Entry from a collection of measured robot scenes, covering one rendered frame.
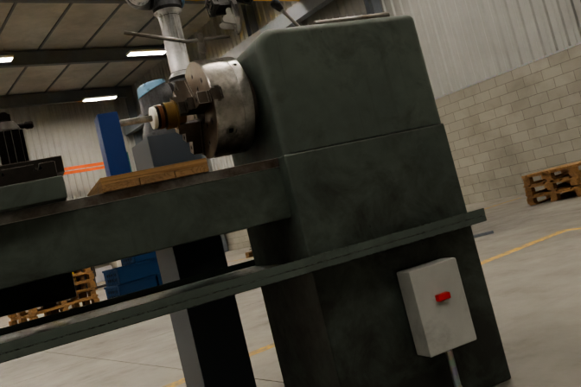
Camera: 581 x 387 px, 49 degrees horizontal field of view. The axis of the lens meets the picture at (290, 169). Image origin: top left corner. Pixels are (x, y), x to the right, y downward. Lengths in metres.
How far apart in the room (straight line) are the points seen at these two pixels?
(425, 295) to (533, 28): 11.24
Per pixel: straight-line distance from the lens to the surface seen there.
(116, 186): 1.76
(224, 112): 1.90
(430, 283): 1.97
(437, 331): 1.99
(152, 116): 1.99
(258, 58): 1.94
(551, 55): 12.78
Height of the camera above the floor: 0.69
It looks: 4 degrees up
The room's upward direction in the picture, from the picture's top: 14 degrees counter-clockwise
